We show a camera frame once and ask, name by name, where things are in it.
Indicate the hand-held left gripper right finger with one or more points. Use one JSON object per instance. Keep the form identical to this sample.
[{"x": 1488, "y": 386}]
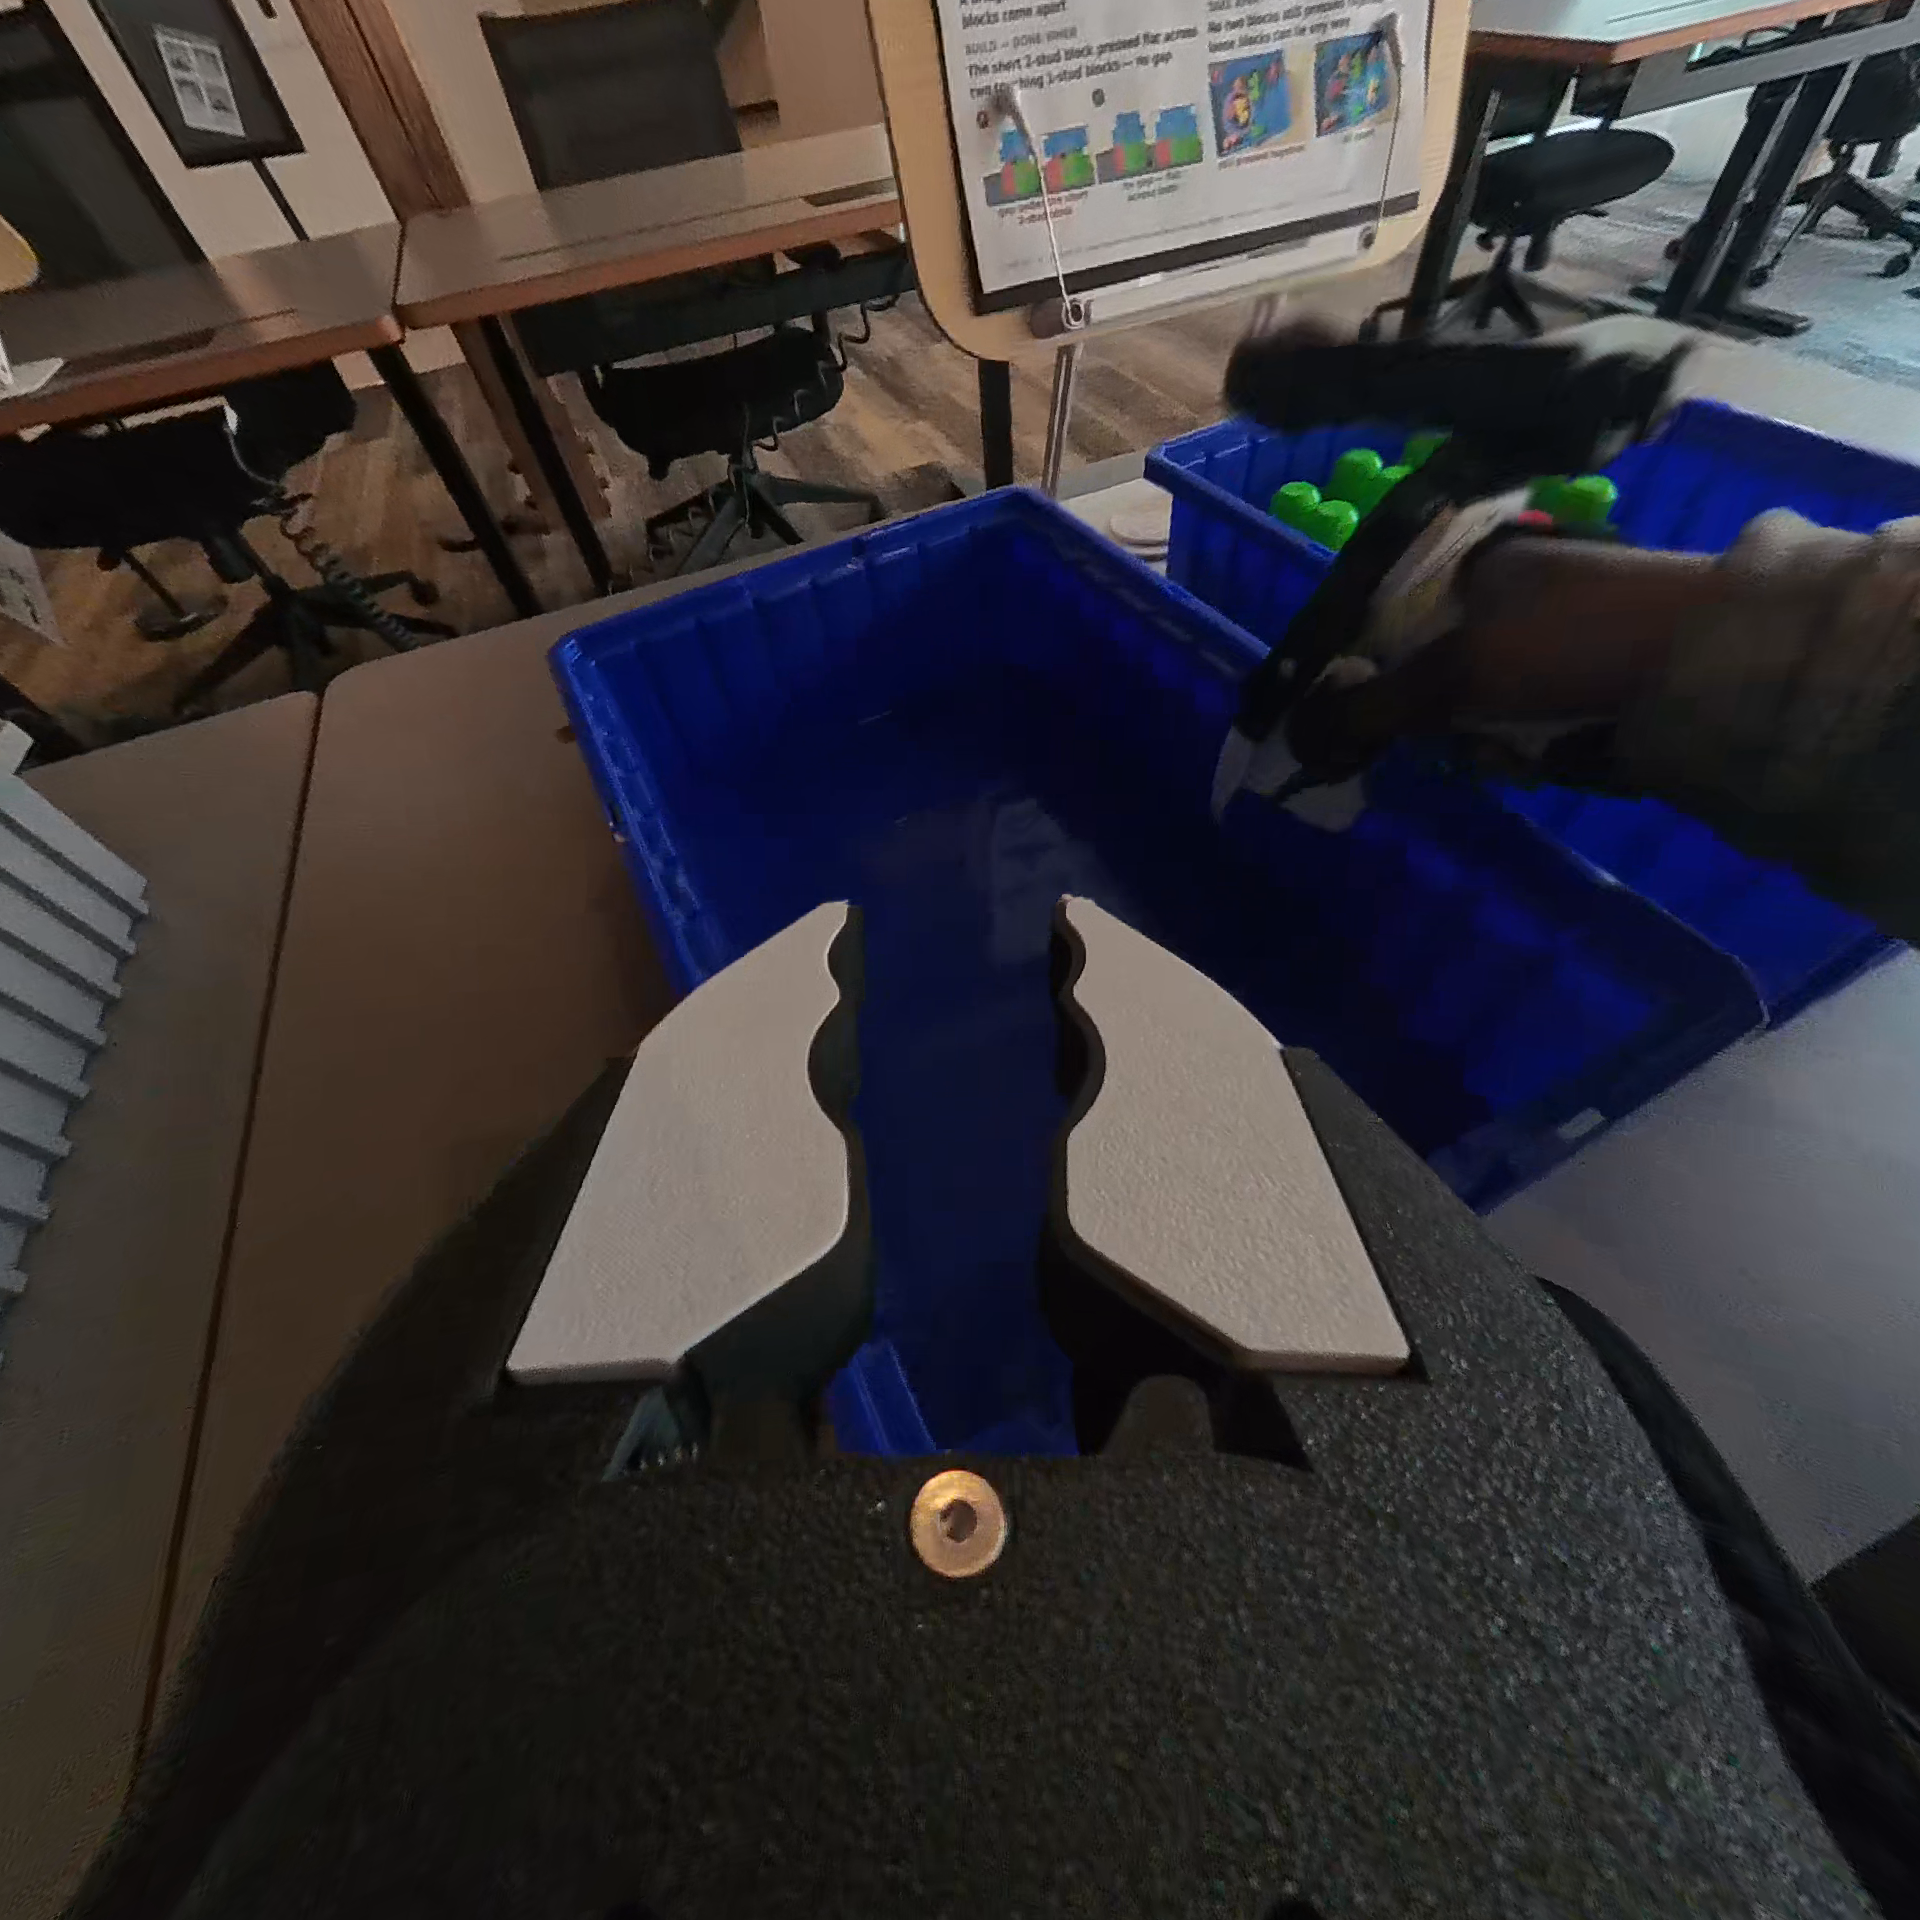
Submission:
[{"x": 1232, "y": 1201}]

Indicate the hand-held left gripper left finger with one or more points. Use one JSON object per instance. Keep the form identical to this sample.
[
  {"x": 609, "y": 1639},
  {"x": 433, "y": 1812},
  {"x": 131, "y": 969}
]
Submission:
[{"x": 706, "y": 1201}]

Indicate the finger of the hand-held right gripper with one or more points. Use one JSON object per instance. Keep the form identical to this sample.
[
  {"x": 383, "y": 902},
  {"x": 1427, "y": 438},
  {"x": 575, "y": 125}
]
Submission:
[
  {"x": 1397, "y": 585},
  {"x": 1351, "y": 751}
]

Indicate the blue plastic bin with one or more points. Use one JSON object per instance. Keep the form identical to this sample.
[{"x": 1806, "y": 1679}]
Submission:
[
  {"x": 1772, "y": 481},
  {"x": 990, "y": 719}
]

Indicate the black office chair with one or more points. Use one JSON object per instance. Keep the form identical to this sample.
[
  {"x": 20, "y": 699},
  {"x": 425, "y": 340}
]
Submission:
[
  {"x": 151, "y": 466},
  {"x": 1563, "y": 179},
  {"x": 720, "y": 391}
]

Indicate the printed instruction sheet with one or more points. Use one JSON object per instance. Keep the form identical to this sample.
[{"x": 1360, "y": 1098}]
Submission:
[{"x": 1173, "y": 120}]

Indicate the instruction sheet on stand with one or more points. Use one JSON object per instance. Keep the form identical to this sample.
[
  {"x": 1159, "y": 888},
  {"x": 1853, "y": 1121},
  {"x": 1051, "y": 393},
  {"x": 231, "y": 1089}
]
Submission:
[{"x": 915, "y": 179}]

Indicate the grey plastic bin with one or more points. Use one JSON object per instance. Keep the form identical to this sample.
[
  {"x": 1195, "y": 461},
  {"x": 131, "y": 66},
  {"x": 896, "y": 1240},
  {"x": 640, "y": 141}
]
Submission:
[{"x": 47, "y": 990}]

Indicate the framed wall notice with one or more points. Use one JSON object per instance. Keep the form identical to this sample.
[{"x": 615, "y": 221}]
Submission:
[{"x": 197, "y": 76}]

